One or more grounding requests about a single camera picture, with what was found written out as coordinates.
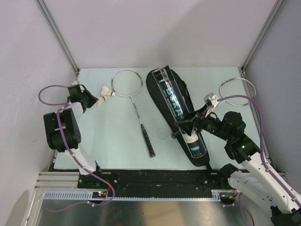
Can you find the badminton racket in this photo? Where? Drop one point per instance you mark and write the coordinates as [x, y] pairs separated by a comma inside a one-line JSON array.
[[237, 86], [127, 83]]

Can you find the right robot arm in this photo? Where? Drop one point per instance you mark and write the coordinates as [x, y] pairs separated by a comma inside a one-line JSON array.
[[269, 191]]

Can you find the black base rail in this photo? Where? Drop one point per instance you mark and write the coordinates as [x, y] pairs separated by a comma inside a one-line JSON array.
[[164, 183]]

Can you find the white shuttlecock by racket head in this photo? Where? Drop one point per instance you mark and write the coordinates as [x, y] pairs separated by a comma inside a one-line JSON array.
[[107, 92]]

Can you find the right badminton racket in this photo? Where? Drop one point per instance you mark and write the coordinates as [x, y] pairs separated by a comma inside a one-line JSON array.
[[237, 86]]

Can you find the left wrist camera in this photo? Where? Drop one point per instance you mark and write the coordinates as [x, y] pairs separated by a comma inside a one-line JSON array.
[[77, 83]]

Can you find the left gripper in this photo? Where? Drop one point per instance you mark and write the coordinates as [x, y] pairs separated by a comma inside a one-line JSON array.
[[93, 100]]

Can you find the left badminton racket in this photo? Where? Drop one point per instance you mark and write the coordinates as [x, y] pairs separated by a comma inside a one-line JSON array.
[[127, 83]]

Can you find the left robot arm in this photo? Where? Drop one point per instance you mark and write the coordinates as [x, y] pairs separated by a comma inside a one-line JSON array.
[[62, 129]]

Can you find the black shuttlecock tube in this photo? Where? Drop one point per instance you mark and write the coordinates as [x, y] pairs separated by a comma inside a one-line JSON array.
[[176, 104]]

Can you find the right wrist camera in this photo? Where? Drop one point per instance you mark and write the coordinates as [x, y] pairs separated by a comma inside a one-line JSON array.
[[211, 101]]

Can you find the white shuttlecock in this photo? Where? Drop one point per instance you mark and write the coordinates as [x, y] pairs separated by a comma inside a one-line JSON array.
[[107, 92], [100, 101]]

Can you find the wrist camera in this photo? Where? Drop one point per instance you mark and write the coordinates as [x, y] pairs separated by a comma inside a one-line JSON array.
[[211, 101], [77, 83]]

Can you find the white slotted cable duct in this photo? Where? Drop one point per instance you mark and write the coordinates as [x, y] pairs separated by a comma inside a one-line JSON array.
[[213, 196]]

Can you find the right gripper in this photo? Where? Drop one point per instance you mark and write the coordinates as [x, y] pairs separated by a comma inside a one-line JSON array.
[[187, 126]]

